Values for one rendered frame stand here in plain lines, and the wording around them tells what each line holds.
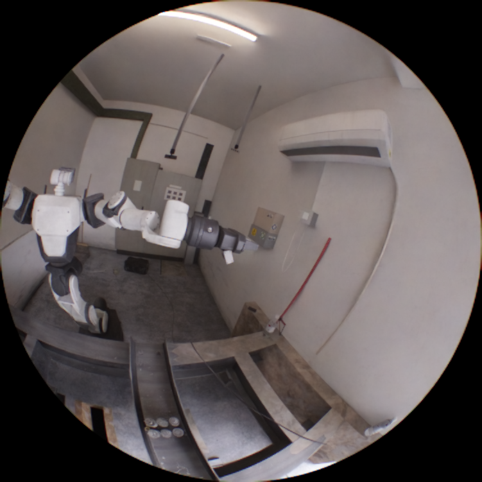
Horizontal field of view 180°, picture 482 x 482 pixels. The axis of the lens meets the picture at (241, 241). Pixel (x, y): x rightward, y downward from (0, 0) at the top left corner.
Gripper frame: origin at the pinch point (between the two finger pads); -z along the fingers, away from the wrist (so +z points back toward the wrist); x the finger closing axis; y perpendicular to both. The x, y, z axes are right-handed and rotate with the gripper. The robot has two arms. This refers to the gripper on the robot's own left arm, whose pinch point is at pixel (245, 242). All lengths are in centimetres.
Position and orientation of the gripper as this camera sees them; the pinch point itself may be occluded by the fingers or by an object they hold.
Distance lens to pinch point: 48.9
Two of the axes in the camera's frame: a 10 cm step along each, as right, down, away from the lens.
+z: -8.7, -2.1, -4.5
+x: -3.9, -2.7, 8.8
